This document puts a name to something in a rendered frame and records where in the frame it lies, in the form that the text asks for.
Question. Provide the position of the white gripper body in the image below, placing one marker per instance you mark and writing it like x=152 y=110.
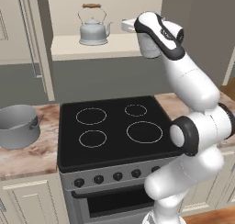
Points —
x=128 y=25

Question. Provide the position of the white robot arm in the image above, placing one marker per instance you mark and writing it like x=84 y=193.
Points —
x=195 y=80

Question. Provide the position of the grey-brown open cabinet door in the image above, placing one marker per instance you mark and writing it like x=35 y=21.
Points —
x=208 y=25

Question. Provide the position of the black hob stove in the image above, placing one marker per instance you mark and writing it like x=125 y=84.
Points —
x=116 y=126

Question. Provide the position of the black stove knob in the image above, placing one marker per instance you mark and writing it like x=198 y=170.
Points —
x=79 y=182
x=154 y=169
x=117 y=176
x=98 y=179
x=136 y=173

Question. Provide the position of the grey metal pot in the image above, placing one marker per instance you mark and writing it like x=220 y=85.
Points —
x=16 y=129

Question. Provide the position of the cream base cabinet door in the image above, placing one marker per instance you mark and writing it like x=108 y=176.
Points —
x=33 y=200
x=214 y=188

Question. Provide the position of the oven door with dark window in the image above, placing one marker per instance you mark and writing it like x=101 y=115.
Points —
x=116 y=206

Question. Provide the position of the open cream wall cabinet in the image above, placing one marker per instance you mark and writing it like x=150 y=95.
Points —
x=101 y=48

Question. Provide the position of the cream panelled wall cabinet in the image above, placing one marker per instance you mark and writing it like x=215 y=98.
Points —
x=12 y=25

